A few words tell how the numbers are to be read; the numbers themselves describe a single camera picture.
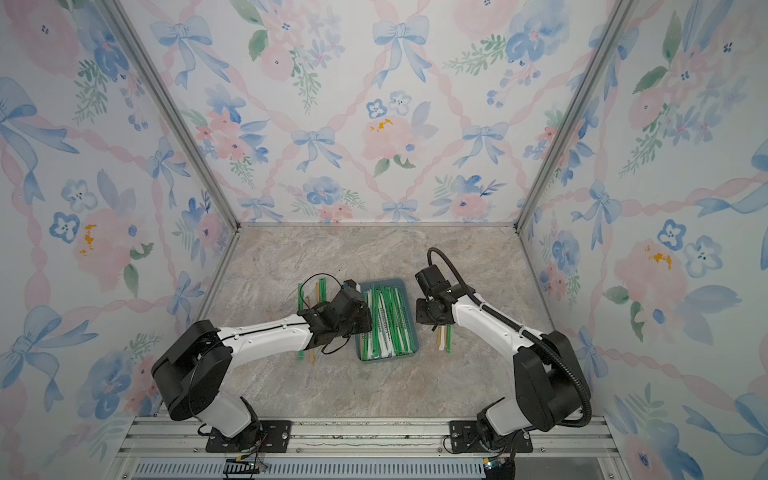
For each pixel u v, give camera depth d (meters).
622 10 0.68
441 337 0.90
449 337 0.90
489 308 0.54
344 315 0.68
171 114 0.86
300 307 0.97
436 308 0.62
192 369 0.45
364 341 0.89
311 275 1.07
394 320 0.93
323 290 1.01
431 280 0.69
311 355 0.87
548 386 0.43
